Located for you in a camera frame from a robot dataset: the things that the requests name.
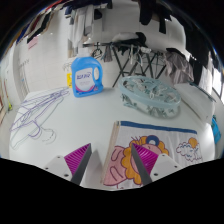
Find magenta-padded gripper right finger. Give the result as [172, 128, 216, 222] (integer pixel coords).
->
[130, 143, 184, 186]

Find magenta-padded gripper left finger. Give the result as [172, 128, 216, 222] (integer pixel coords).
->
[43, 143, 93, 186]

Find cartoon-print towel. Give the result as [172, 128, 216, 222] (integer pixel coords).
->
[101, 120, 204, 188]

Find round pale blue clip hanger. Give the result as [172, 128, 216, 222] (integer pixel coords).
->
[118, 75, 183, 119]

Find white pillow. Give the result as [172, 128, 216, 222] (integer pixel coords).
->
[173, 81, 216, 125]

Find teal bag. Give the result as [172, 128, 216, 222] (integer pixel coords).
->
[210, 114, 222, 145]

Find blue detergent bottle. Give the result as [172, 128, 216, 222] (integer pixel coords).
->
[70, 54, 104, 98]

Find teal clothes hanger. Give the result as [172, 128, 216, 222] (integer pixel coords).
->
[189, 81, 218, 103]

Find grey garment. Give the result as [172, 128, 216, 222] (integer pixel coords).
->
[164, 48, 195, 85]

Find black folding drying rack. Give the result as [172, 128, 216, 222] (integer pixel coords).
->
[83, 31, 168, 88]

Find long black hanging garment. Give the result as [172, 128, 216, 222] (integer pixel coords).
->
[184, 26, 214, 86]

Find hanging white garment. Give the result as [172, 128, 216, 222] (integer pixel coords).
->
[68, 6, 96, 51]

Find hanging black garments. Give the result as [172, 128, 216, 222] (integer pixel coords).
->
[138, 0, 174, 35]

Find pile of wire hangers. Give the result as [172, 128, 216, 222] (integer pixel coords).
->
[9, 87, 71, 150]

